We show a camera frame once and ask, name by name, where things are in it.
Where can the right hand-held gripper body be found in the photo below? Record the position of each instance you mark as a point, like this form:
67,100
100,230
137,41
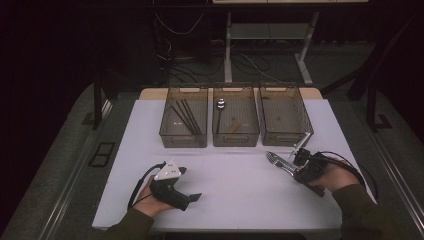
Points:
318,165

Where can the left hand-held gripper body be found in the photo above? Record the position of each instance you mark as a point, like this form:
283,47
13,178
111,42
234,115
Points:
170,195

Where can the grey mesh bin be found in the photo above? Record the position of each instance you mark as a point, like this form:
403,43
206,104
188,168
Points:
283,113
170,123
240,106

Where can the black chopsticks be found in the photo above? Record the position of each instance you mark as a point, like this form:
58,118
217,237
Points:
186,117

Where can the person's left hand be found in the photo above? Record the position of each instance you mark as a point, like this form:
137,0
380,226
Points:
150,203

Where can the person's right hand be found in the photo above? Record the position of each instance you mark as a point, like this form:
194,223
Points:
340,175

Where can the white table mat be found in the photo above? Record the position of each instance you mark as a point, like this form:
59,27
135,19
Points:
240,193

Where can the black metal stand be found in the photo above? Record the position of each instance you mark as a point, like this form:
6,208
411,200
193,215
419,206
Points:
370,106
97,100

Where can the metal floor rail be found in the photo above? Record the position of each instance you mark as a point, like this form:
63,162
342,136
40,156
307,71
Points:
76,173
393,173

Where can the black floor frame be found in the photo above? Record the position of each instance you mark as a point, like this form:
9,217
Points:
102,154

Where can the white metal desk frame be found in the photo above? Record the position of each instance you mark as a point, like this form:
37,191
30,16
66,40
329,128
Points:
228,50

